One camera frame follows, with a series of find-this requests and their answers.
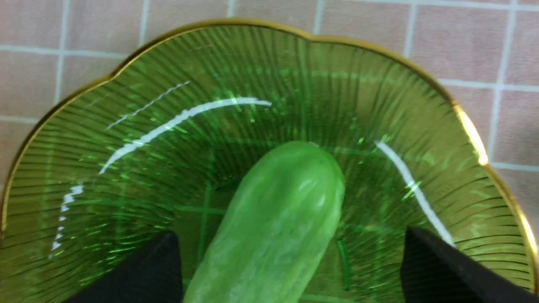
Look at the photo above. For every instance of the green bitter gourd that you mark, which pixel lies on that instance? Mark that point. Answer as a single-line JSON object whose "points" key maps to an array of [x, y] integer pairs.
{"points": [[277, 228]]}

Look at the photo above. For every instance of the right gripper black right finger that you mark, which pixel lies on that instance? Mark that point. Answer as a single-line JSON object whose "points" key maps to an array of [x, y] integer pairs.
{"points": [[433, 271]]}

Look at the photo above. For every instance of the green plastic plate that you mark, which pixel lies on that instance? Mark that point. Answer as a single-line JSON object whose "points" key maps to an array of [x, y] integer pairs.
{"points": [[163, 143]]}

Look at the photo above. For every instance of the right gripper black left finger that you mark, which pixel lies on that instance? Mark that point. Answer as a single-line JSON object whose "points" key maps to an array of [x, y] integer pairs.
{"points": [[152, 274]]}

